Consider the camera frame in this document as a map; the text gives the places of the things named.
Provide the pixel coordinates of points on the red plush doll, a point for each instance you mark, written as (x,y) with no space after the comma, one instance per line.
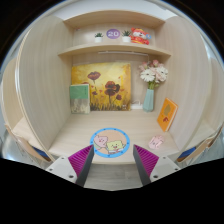
(140,36)

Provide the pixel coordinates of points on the light blue vase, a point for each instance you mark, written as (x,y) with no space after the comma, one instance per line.
(148,103)

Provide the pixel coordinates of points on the left small potted plant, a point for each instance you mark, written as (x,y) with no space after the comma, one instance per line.
(98,37)

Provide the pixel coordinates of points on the wooden desk hutch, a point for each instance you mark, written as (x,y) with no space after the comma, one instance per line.
(34,94)

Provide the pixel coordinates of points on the pink white flower bouquet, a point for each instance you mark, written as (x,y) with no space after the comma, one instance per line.
(153,72)

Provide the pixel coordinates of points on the yellow poppy painting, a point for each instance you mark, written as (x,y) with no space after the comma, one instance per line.
(109,84)

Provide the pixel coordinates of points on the right small potted plant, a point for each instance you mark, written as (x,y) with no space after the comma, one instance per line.
(126,36)

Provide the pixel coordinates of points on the orange book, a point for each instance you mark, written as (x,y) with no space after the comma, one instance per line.
(167,114)

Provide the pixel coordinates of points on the green white book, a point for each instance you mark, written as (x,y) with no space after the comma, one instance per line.
(80,98)

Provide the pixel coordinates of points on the round cartoon mouse pad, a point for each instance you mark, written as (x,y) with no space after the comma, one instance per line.
(110,142)

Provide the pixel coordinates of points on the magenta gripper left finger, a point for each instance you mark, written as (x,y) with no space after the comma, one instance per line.
(74,168)

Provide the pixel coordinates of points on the purple round number sign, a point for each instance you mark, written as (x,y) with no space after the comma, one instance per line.
(113,33)

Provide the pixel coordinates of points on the small potted plant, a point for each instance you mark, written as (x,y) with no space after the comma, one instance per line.
(126,36)
(98,37)

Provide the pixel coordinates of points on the right wooden chair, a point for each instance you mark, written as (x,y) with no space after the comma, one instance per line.
(197,150)

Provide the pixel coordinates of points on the white power strip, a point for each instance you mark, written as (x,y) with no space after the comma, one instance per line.
(136,106)

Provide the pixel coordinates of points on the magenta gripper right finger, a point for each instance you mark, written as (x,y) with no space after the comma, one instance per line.
(151,167)

